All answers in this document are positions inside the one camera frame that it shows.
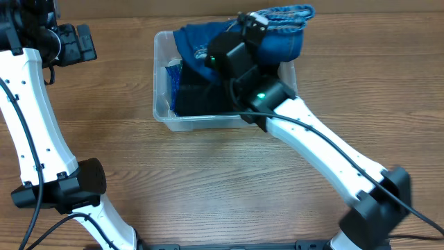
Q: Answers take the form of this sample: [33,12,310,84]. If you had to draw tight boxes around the blue denim jeans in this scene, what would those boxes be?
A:
[173,4,316,85]

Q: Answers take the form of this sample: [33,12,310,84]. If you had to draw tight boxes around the black garment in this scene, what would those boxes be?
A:
[172,61,234,117]

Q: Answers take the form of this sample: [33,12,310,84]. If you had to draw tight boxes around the blue green sequin fabric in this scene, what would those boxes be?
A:
[165,60,182,111]

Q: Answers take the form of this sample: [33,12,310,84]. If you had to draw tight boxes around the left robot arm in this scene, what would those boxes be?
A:
[1,1,144,249]

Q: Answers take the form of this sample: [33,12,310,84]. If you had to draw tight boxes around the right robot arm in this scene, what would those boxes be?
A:
[205,12,411,249]

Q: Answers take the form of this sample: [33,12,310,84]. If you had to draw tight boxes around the clear plastic storage bin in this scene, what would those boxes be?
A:
[153,31,298,132]

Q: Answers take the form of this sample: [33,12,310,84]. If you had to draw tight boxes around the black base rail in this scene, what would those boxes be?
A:
[138,240,332,250]

